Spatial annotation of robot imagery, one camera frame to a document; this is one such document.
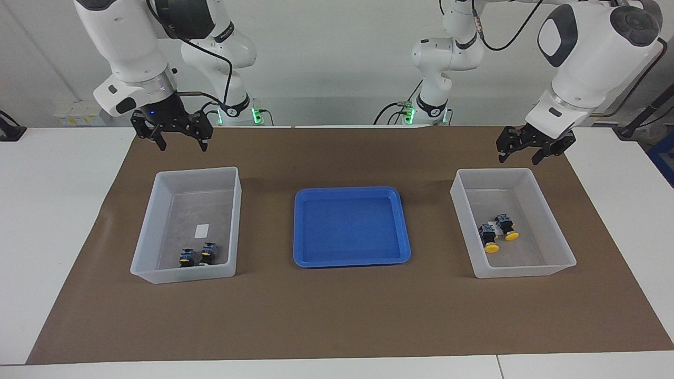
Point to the blue crate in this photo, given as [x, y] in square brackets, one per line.
[663, 158]

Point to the black stand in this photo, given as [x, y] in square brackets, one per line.
[632, 126]

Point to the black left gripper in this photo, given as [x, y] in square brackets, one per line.
[545, 139]

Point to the translucent plastic box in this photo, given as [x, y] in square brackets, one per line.
[158, 276]
[526, 271]

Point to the yellow push button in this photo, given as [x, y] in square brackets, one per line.
[492, 248]
[512, 236]

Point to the green push button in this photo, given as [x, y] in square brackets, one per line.
[208, 253]
[186, 259]

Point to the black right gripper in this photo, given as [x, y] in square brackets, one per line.
[164, 116]

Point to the white power strip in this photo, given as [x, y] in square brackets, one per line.
[76, 115]

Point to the blue plastic tray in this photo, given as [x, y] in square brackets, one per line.
[347, 231]

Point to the green lit base connector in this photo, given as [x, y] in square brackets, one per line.
[408, 113]
[256, 113]

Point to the black clamp object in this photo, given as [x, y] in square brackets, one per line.
[10, 131]

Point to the brown table mat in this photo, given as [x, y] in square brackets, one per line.
[337, 316]

